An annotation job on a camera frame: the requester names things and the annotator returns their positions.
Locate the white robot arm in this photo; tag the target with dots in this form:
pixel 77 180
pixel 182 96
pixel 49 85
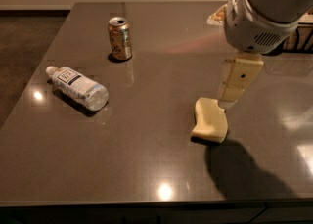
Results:
pixel 284 11

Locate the clear plastic water bottle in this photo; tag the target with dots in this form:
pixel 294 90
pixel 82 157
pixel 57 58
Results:
pixel 85 91

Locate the yellow sponge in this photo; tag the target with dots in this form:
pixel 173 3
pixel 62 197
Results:
pixel 211 121

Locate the wooden tray with clutter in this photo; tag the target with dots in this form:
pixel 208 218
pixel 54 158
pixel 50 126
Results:
pixel 301 40

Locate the white food tray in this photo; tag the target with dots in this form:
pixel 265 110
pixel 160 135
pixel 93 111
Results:
pixel 218 17

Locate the orange soda can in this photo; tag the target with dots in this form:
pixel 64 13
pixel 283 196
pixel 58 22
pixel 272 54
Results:
pixel 120 39

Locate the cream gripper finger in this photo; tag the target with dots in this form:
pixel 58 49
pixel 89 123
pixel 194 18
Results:
pixel 237 74

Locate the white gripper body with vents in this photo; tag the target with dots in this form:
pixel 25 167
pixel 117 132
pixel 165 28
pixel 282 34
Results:
pixel 250 27

